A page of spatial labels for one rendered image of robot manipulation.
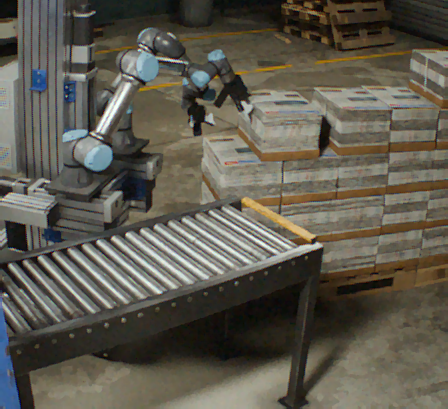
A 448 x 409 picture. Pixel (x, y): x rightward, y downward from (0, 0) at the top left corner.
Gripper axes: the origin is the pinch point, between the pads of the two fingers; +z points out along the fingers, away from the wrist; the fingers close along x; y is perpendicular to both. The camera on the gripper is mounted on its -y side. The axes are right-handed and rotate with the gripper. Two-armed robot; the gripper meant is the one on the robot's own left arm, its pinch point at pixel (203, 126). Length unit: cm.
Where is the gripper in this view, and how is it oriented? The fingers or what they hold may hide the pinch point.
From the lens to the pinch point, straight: 392.1
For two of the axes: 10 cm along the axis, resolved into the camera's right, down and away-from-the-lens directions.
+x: 9.6, -0.8, 2.8
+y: 0.4, -9.2, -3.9
